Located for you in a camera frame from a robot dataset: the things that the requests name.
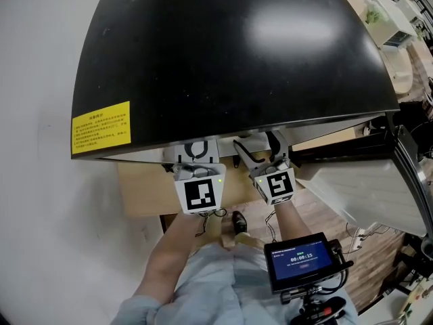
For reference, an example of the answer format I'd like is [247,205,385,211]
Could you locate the white vase with plant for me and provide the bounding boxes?
[363,3,388,26]

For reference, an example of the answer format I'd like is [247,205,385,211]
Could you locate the black monitor mount handle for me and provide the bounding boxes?
[280,282,348,325]

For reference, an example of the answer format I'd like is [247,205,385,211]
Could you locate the person's black shoe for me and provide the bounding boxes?
[231,211,248,234]

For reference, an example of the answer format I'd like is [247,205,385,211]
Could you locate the person's left forearm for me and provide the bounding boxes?
[133,209,204,307]

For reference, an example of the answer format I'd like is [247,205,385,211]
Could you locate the black mini fridge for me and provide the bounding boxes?
[70,0,433,237]

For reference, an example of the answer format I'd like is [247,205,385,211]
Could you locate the small white toaster oven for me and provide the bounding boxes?
[395,0,424,24]

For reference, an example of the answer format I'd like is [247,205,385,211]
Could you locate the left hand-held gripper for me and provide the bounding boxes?
[172,139,227,215]

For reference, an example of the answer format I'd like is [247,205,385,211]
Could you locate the round wooden table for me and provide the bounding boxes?
[334,0,414,97]

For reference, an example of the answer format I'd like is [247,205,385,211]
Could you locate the black chest monitor screen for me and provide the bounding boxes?
[263,232,340,295]

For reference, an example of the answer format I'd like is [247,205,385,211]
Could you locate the person's light blue shirt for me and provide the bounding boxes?
[114,242,356,325]

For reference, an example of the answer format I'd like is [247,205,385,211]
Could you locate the light wooden table white legs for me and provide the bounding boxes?
[116,126,366,219]

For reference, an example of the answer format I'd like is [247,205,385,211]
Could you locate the person's beige trouser leg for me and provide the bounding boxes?
[221,232,265,251]

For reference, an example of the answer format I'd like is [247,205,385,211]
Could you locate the person's right forearm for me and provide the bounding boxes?
[272,197,313,244]

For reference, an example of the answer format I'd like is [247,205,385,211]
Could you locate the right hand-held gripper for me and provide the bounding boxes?
[233,131,297,206]

